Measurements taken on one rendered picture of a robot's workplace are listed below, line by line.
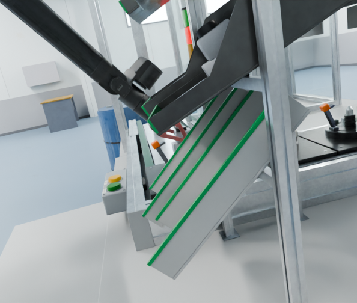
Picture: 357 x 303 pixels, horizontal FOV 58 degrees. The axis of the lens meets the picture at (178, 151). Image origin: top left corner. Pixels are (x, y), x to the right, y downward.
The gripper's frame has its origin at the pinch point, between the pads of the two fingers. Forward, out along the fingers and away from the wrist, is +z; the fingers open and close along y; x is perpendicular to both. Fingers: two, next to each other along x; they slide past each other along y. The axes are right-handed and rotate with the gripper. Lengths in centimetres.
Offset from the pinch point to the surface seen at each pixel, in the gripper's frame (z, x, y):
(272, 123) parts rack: -7, -10, -53
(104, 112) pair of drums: -14, 41, 228
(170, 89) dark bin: -14.9, -6.5, -33.4
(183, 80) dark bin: -14.2, -8.9, -33.8
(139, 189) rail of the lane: -0.7, 18.2, -3.3
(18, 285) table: -13, 48, -19
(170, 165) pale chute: -3.3, 5.3, -20.8
